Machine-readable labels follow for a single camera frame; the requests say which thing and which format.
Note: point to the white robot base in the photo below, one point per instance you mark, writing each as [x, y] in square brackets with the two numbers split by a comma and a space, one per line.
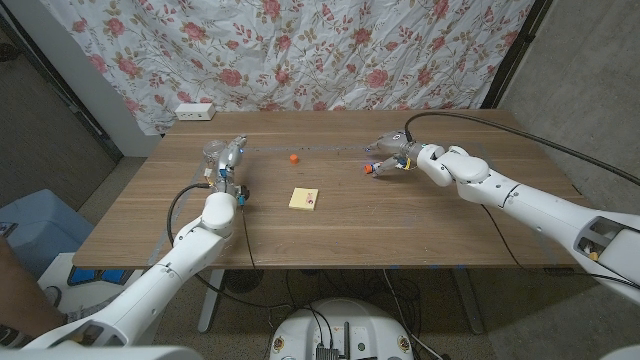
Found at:
[345, 325]

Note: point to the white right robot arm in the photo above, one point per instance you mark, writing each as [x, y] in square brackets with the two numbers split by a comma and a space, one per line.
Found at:
[530, 205]

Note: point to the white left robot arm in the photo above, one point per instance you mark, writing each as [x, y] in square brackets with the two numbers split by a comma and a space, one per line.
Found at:
[165, 275]

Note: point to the yellow sticky note pad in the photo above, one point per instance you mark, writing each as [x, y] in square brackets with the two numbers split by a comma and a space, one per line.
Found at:
[303, 199]

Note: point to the grey sneaker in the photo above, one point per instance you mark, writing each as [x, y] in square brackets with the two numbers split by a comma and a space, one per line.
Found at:
[52, 297]

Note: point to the floral printed backdrop cloth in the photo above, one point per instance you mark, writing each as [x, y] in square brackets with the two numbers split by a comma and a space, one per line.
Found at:
[300, 55]

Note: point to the orange white glue stick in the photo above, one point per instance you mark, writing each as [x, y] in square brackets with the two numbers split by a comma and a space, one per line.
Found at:
[371, 168]

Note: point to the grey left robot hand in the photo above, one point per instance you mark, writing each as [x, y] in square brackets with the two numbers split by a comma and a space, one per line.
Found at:
[229, 162]

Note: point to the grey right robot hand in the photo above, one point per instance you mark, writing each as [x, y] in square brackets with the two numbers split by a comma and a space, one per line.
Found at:
[395, 150]

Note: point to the black round floor fan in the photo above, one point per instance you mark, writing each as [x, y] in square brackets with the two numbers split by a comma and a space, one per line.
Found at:
[243, 281]

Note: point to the clear glass jar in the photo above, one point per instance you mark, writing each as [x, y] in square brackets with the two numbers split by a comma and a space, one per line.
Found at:
[212, 152]

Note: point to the small orange cap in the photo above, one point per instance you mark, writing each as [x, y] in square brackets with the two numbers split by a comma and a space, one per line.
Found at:
[294, 159]

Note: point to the blue grey bin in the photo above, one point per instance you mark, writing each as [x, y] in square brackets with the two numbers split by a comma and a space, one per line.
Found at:
[35, 230]

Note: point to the black backdrop pole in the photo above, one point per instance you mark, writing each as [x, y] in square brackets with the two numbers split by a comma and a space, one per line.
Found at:
[515, 55]

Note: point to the white table leg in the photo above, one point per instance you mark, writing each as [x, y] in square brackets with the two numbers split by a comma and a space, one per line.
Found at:
[210, 300]

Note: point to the white power strip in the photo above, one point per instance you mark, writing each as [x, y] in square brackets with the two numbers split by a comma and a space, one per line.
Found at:
[194, 112]

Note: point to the person's bare leg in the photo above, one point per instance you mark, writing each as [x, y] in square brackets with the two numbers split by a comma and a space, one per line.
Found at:
[25, 295]

